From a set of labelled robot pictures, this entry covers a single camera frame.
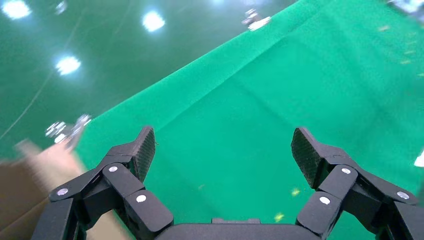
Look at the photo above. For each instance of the large open cardboard carton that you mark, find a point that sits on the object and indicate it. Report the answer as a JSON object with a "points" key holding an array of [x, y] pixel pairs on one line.
{"points": [[20, 192]]}

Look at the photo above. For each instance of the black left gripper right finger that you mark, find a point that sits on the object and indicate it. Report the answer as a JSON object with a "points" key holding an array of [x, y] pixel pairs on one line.
{"points": [[344, 192]]}

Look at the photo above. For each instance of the green table cloth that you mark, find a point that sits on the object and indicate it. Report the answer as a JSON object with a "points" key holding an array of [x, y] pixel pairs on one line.
{"points": [[248, 116]]}

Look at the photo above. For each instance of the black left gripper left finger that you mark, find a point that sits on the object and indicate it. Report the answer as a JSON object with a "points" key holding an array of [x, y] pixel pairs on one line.
{"points": [[116, 185]]}

